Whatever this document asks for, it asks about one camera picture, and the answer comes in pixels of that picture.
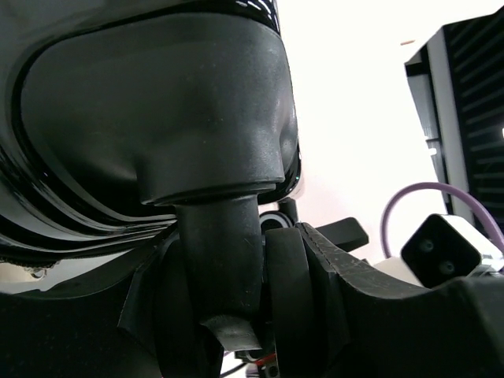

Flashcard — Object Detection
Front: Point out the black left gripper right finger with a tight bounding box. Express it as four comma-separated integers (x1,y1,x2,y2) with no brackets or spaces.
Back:
298,223,503,377

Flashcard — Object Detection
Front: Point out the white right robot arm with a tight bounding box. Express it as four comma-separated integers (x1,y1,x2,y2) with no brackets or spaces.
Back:
406,9,503,227

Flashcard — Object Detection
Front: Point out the black suitcase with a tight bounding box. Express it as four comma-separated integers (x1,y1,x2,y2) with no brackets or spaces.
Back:
1,1,301,377

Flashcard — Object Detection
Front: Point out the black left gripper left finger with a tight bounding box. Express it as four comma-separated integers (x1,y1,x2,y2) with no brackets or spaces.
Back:
1,236,173,377

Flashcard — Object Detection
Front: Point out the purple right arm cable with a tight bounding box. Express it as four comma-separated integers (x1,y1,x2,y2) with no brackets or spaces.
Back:
380,181,504,261

